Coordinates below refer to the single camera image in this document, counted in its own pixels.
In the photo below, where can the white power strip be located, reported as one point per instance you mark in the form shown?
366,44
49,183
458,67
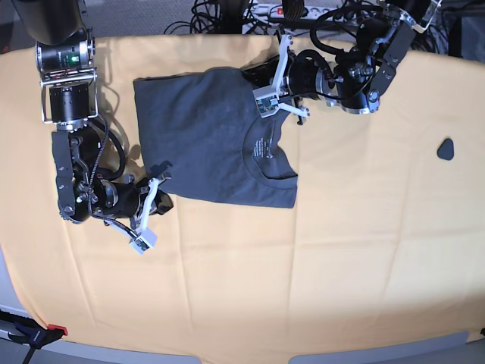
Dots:
286,10

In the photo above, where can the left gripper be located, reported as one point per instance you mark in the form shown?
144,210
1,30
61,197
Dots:
308,75

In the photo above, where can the small black triangular pad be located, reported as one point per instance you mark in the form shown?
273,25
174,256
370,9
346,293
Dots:
446,150

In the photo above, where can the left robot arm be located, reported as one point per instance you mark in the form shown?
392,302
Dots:
353,79

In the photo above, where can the dark blue-grey T-shirt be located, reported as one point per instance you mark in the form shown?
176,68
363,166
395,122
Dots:
208,126

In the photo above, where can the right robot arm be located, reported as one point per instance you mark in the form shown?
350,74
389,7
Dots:
88,156

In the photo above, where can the blue and red bar clamp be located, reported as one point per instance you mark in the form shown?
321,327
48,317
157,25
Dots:
26,331

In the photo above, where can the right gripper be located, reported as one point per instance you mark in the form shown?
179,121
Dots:
125,200

